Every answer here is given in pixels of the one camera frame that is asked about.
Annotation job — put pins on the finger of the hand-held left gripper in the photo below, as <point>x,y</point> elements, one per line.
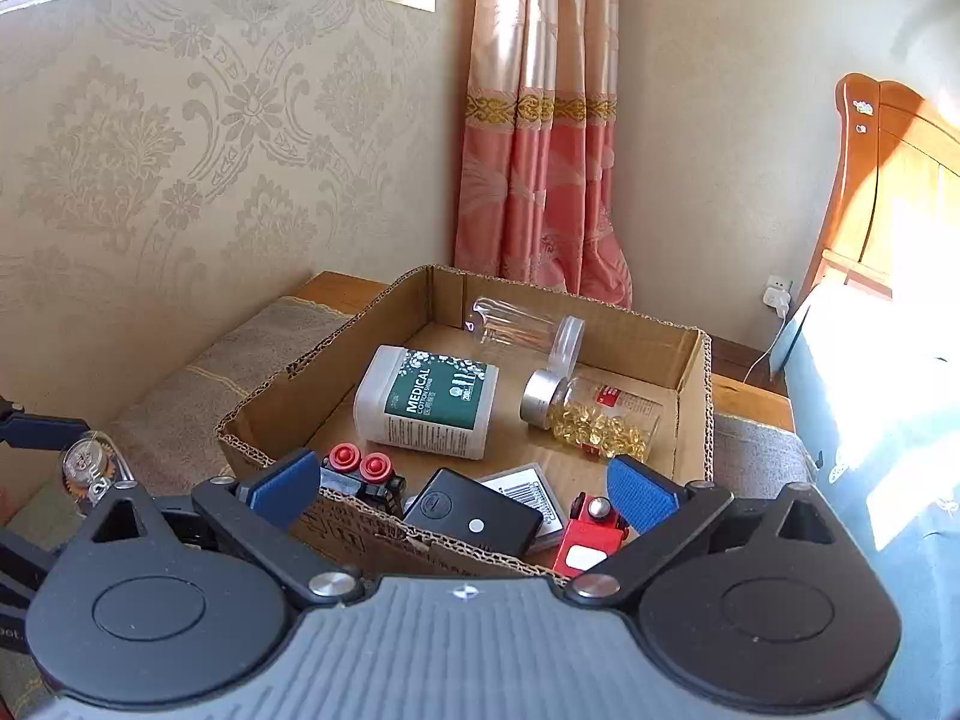
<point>22,559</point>
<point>37,431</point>

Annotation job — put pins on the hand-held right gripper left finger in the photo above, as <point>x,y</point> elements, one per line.
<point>289,484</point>

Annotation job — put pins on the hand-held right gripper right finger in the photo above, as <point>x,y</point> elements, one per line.
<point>637,493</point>

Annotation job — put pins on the red toy car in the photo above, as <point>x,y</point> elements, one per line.
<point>585,544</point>

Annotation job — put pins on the black toy with red buttons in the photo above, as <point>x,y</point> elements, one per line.
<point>375,491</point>

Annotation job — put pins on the clear plastic case with barcode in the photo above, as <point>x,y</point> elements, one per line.
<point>529,491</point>

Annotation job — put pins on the white box with green label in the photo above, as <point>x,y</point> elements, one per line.
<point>427,405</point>

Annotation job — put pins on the black digital pocket scale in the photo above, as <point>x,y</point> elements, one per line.
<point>465,514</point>

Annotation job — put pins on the brown cardboard box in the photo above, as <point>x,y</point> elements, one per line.
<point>450,292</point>

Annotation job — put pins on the clear jar of yellow capsules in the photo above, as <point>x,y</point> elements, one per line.
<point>600,420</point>

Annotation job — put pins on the empty clear plastic jar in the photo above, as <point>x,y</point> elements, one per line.
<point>517,326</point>

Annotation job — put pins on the blue floral bed sheet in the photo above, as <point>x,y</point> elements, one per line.
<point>885,427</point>

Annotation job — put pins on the pink patterned curtain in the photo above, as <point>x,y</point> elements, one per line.
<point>540,127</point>

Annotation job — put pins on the wooden bed headboard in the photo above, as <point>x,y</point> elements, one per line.
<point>877,187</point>

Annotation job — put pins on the white wall charger plug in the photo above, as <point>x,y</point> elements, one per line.
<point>778,296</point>

